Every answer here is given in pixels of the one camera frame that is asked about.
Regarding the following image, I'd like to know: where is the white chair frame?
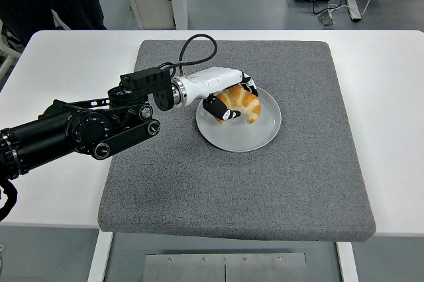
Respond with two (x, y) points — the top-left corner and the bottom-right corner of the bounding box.
(0, 19), (26, 79)

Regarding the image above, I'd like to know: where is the white table leg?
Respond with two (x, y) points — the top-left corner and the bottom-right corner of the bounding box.
(336, 241), (359, 282)
(86, 228), (114, 282)

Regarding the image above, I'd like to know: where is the grey round plate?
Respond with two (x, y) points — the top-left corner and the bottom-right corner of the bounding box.
(195, 82), (283, 152)

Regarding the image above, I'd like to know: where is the golden croissant bread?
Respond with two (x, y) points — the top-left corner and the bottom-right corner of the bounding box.
(215, 85), (262, 125)

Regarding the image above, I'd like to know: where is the grey metal plate with screws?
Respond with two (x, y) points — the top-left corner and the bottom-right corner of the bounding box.
(142, 252), (308, 282)

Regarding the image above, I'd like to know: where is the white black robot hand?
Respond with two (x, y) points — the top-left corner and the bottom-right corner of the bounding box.
(184, 67), (260, 121)

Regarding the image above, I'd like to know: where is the grey felt mat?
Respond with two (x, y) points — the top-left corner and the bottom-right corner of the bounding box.
(97, 38), (378, 242)

